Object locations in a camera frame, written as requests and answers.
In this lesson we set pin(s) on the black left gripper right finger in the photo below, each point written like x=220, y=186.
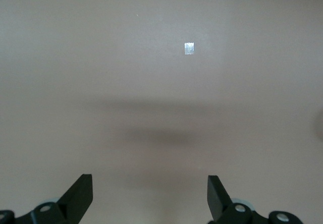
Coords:
x=219, y=203

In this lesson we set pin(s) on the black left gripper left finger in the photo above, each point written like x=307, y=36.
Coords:
x=73, y=203

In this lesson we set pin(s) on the small clear tape piece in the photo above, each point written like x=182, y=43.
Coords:
x=189, y=48

